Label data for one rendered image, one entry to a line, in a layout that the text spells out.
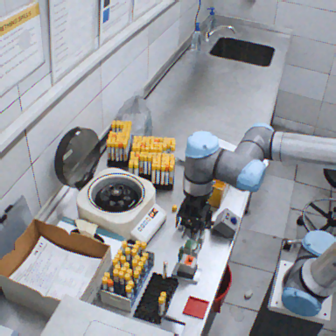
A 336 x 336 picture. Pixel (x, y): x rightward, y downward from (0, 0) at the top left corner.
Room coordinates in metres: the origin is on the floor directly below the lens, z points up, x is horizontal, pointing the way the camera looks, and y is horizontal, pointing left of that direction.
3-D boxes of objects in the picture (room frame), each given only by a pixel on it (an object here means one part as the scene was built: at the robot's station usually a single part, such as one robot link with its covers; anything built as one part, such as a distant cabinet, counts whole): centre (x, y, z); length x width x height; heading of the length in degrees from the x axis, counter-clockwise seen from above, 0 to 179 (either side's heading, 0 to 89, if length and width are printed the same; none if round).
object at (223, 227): (1.03, -0.19, 0.92); 0.13 x 0.07 x 0.08; 73
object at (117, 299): (0.77, 0.11, 0.91); 0.20 x 0.10 x 0.07; 163
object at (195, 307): (0.69, -0.10, 0.88); 0.07 x 0.07 x 0.01; 73
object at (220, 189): (1.22, -0.15, 0.93); 0.13 x 0.13 x 0.10; 69
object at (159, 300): (0.72, 0.02, 0.93); 0.17 x 0.09 x 0.11; 164
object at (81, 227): (0.91, 0.26, 0.92); 0.24 x 0.12 x 0.10; 73
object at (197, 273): (0.83, -0.07, 0.89); 0.09 x 0.05 x 0.04; 73
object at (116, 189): (1.07, 0.18, 0.97); 0.15 x 0.15 x 0.07
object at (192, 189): (0.80, -0.07, 1.30); 0.08 x 0.08 x 0.05
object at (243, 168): (0.78, -0.17, 1.38); 0.11 x 0.11 x 0.08; 64
